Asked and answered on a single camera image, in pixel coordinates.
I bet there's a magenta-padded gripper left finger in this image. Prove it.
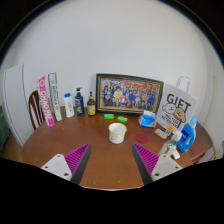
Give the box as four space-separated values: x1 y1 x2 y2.
40 143 92 185

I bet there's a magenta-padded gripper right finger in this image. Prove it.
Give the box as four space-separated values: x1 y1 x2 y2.
131 143 184 186

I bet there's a clear green-labelled plastic bottle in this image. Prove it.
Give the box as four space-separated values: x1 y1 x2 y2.
159 130 183 158

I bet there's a flat round red coaster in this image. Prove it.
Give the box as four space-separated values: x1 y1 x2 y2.
135 133 150 145

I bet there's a floral pouch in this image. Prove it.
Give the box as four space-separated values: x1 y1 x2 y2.
153 128 170 141

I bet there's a white remote control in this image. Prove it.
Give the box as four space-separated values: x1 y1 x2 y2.
171 149 181 160

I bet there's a white cup with yellow rim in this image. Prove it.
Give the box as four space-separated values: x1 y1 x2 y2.
108 122 128 145

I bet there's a blue tissue pack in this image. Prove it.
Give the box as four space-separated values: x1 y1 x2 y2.
138 110 158 129

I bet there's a blue detergent bottle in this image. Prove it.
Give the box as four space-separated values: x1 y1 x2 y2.
177 115 199 154

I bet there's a white lotion bottle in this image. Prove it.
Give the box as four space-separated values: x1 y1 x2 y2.
63 92 75 118

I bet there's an amber pump bottle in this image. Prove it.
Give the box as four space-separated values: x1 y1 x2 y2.
86 91 97 117

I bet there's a dark blue pump bottle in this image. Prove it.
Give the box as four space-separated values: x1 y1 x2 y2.
74 87 86 117

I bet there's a white paper gift bag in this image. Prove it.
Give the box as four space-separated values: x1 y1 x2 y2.
156 75 198 132

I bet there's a pink tall box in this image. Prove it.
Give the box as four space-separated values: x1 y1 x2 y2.
36 75 55 128

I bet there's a framed group photo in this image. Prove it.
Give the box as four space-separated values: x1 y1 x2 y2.
95 73 165 116

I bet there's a brown wooden chair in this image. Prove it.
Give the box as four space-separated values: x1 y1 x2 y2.
27 89 46 131

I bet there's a white radiator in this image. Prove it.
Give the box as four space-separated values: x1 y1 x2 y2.
208 146 223 163

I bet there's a white cabinet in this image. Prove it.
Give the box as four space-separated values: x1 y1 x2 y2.
2 64 35 148

